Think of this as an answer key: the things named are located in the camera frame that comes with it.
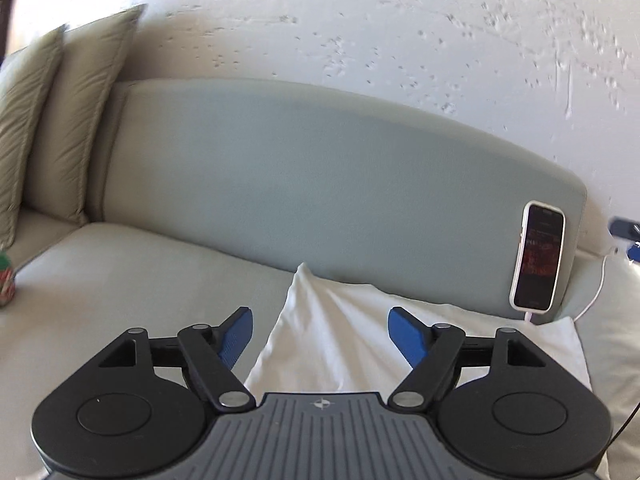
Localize large beige pillow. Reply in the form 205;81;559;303
0;24;68;251

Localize grey round sofa bed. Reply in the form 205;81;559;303
0;222;301;480

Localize beige sofa seat cushion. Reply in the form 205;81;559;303
12;207;88;271

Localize white charging cable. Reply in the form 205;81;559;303
524;246;623;326

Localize black cable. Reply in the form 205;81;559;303
607;400;640;456

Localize beige t-shirt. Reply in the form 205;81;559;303
244;261;615;480

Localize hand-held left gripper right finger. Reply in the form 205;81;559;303
388;305;545;410

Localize green massage stick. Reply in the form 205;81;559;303
0;250;17;309

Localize grey sofa backrest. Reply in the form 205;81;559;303
90;77;588;326

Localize grey padded side cushion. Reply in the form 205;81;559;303
570;247;640;480

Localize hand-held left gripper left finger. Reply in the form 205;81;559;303
99;305;254;410

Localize beige square cushion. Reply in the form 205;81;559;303
27;4;148;226

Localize white smartphone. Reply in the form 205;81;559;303
509;201;566;312

